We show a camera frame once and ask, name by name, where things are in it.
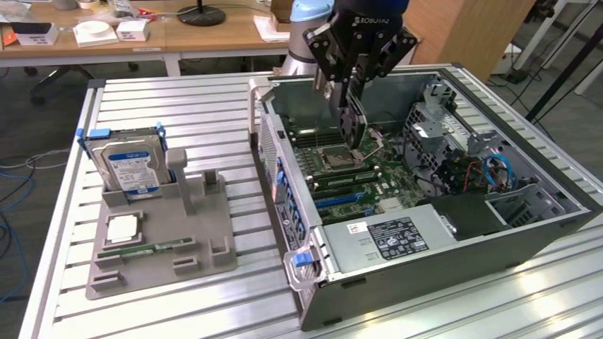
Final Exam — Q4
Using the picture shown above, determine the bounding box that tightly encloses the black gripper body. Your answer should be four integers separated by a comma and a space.
328, 0, 409, 69

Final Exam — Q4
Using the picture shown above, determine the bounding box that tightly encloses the black graphics card metal bracket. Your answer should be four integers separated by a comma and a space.
312, 66, 372, 150

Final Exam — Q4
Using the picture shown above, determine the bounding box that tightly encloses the white paper stack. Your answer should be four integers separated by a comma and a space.
252, 14, 292, 44

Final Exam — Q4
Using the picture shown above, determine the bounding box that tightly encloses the open brown cardboard box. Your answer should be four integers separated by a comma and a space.
271, 0, 296, 24

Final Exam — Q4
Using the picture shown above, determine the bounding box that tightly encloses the wooden cabinet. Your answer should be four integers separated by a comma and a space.
403, 0, 537, 81

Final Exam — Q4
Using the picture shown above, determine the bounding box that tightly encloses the black RAM slot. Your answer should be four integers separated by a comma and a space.
312, 183, 377, 199
292, 133, 349, 148
287, 126, 344, 139

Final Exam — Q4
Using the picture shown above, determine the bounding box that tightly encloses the wooden office desk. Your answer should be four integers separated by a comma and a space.
161, 0, 423, 77
0, 0, 167, 68

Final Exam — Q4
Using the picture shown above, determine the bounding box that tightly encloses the metal socket cover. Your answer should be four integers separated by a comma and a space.
364, 127, 387, 160

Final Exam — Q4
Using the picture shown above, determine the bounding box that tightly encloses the black round lamp base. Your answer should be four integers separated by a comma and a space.
176, 0, 227, 28

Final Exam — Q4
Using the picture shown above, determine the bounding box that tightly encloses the perforated metal drive cage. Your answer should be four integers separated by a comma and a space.
403, 80, 472, 170

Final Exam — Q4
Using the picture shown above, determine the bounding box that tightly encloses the CPU socket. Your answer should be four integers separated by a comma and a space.
319, 145, 364, 174

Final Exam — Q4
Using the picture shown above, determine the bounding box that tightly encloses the blue expansion card retainer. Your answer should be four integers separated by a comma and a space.
275, 157, 312, 246

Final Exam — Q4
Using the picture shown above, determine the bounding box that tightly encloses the black slanted stand pole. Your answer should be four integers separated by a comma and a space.
524, 20, 603, 121

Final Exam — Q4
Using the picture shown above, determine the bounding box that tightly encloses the green motherboard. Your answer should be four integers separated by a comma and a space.
281, 119, 441, 227

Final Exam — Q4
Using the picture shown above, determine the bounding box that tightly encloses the white cardboard box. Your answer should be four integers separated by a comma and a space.
114, 19, 151, 42

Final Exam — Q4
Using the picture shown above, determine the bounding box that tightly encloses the blue expansion slot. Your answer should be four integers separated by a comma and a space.
313, 193, 369, 210

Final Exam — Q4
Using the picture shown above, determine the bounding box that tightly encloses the clear plastic bag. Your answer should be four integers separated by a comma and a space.
105, 0, 142, 18

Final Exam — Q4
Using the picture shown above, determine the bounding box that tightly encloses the grey metal disk bay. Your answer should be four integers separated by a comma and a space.
484, 183, 565, 227

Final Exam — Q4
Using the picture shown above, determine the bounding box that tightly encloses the hard disk in blue caddy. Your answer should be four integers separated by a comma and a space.
74, 122, 169, 201

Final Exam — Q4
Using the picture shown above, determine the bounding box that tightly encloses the black office chair base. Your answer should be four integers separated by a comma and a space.
22, 61, 140, 105

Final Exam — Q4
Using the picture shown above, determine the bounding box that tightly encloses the grey power supply unit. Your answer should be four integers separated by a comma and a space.
321, 203, 459, 276

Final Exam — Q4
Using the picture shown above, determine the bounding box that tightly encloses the blue case latch tab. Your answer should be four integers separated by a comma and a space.
291, 252, 316, 270

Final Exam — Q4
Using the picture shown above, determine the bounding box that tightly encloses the white box black lid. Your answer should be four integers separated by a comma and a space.
10, 21, 60, 46

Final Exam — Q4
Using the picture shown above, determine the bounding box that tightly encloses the dark grey open PC case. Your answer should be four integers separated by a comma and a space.
247, 69, 603, 333

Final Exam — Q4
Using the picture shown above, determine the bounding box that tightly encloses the silver CPU chip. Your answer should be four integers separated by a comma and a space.
106, 215, 141, 244

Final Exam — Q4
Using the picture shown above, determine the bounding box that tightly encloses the green RAM stick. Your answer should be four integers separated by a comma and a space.
98, 237, 196, 258

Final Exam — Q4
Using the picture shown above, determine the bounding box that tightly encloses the grey plastic parts rack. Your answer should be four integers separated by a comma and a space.
84, 147, 239, 301

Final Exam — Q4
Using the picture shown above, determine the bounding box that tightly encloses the blue wire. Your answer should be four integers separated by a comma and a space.
483, 152, 517, 194

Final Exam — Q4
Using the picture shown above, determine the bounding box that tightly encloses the white floor cable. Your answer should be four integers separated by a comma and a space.
0, 148, 72, 170

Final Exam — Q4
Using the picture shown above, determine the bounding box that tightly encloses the blue floor cable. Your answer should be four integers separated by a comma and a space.
0, 171, 37, 303

